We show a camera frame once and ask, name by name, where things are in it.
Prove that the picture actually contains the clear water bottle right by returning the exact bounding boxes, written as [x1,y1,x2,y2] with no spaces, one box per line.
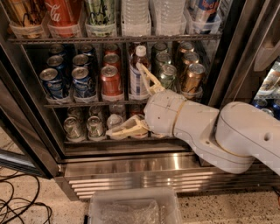
[152,0,186,26]

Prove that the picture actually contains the red cola can top shelf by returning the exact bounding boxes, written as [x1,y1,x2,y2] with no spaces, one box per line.
[45,0,81,38]

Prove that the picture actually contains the steel fridge base grille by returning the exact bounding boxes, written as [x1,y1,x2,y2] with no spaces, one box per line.
[55,152,280,200]

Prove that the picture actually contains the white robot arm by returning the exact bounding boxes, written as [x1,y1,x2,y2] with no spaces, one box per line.
[106,63,280,175]

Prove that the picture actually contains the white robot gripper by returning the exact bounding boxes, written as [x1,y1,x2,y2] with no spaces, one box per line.
[106,62,187,140]

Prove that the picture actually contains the front gold can middle shelf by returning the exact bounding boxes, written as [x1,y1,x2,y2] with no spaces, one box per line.
[181,63,206,94]

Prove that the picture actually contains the brown tea bottle middle shelf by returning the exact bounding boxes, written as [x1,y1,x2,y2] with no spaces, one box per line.
[129,45,151,95]

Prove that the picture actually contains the clear bottle bottom shelf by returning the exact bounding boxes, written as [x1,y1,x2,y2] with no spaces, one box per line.
[107,114,123,130]

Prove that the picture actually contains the front red can middle shelf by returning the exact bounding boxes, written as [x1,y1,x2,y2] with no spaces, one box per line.
[101,66,123,96]

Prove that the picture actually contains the black cables on floor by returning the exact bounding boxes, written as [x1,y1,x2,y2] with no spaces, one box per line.
[0,165,53,224]

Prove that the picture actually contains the silver can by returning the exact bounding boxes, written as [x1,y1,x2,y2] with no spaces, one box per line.
[87,116,104,139]
[64,116,85,142]

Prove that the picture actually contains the silver can bottom left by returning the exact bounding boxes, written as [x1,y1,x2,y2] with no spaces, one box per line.
[64,116,85,142]

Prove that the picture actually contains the top wire shelf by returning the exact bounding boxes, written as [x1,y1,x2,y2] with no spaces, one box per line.
[8,33,221,45]

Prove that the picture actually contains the front blue pepsi can left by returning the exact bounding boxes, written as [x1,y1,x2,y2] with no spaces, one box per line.
[39,68,65,99]

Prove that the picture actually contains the clear water bottle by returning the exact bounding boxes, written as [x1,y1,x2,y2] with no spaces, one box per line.
[122,0,149,25]
[152,0,186,26]

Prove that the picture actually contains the green can top shelf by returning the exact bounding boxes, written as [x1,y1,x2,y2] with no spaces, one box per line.
[85,0,116,26]

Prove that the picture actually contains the clear water bottle left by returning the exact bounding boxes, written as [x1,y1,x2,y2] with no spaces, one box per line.
[122,0,149,25]

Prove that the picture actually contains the right fridge glass door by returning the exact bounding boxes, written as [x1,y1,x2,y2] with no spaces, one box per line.
[201,0,280,109]

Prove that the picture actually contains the middle wire shelf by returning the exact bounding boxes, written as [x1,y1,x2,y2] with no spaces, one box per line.
[44,99,149,109]

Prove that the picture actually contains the front green can middle shelf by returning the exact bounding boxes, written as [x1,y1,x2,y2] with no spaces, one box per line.
[157,64,177,90]

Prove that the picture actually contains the wire shelf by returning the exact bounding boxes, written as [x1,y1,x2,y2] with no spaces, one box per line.
[8,33,221,45]
[44,99,149,109]

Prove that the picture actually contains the green can shelf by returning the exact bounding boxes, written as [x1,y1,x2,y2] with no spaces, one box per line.
[85,0,116,26]
[157,64,177,90]

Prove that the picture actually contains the gold can shelf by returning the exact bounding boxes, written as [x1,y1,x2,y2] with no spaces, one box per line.
[3,0,46,39]
[181,63,206,94]

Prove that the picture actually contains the blue red bull can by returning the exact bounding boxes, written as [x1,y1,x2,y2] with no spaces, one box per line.
[192,0,221,34]

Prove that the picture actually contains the blue pepsi can right fridge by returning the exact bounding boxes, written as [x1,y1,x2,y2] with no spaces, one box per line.
[252,99,268,109]

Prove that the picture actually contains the blue pepsi can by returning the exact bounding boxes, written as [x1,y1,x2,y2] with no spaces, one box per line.
[72,66,95,98]
[39,68,65,99]

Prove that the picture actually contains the clear plastic bin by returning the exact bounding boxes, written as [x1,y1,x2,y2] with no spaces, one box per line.
[88,187,183,224]

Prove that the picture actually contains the front blue pepsi can right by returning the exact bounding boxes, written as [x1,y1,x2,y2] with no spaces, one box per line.
[72,66,95,98]

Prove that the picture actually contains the gold can top shelf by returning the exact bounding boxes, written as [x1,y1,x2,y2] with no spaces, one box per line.
[3,0,46,39]

